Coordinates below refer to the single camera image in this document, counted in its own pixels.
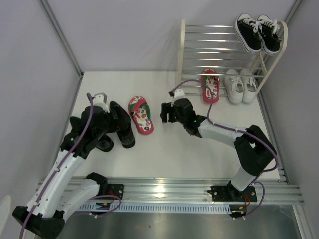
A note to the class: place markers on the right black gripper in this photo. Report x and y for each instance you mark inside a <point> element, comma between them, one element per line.
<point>168,108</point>

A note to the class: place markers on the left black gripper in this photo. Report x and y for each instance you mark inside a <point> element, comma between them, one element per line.
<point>120,123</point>

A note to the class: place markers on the red green flip-flop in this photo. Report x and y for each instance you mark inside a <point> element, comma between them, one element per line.
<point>210,83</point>
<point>139,111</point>

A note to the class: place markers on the white sneaker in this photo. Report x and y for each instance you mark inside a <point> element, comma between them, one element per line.
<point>234,86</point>
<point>250,87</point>

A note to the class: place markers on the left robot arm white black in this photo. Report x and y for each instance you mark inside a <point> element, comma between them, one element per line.
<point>47,212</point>

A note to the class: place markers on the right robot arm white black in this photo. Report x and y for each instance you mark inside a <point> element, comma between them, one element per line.
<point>253,149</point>

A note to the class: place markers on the cream shoe rack chrome bars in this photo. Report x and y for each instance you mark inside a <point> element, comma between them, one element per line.
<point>218,47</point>

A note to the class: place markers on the left black canvas sneaker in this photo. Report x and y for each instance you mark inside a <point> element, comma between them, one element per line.
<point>247,30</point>

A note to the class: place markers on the black canvas sneaker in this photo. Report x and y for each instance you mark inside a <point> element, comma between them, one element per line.
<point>247,30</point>
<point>269,32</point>

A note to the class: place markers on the right black canvas sneaker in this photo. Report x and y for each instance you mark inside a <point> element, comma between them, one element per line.
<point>269,32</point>

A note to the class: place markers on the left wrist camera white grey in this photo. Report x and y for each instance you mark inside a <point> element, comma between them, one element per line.
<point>100,100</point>

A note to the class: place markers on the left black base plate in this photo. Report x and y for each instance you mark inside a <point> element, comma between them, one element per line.
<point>115,189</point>

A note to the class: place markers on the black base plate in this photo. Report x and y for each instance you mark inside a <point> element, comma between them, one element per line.
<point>229,194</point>
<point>115,189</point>

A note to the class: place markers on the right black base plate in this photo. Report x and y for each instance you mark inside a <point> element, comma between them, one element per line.
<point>229,194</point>

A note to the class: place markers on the slotted grey cable duct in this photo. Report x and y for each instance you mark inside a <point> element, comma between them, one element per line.
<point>206,208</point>

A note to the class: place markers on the aluminium mounting rail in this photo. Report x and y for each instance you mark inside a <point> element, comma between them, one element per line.
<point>194,191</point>

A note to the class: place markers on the left aluminium frame post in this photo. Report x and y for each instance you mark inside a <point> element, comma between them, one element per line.
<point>60,35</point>

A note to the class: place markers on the aluminium frame post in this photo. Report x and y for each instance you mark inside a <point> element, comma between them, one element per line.
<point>293,11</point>
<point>60,35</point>

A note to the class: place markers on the right aluminium frame post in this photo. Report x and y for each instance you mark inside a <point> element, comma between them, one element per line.
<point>293,11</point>

